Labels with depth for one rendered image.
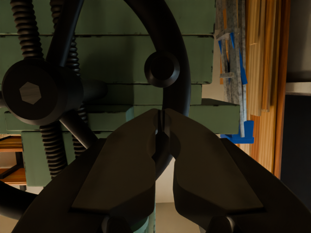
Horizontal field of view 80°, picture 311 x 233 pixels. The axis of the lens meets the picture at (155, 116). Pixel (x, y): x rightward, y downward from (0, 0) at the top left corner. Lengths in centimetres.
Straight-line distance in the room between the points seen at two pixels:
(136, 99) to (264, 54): 144
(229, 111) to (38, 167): 35
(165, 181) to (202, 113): 286
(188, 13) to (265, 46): 137
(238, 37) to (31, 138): 109
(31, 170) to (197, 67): 33
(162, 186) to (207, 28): 299
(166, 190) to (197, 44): 302
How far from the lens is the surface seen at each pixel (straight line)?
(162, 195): 332
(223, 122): 40
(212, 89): 299
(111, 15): 39
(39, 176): 35
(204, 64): 38
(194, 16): 39
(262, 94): 172
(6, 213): 27
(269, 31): 171
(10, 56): 46
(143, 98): 37
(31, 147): 34
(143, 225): 63
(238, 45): 120
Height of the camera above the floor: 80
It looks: 9 degrees up
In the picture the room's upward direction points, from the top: 180 degrees clockwise
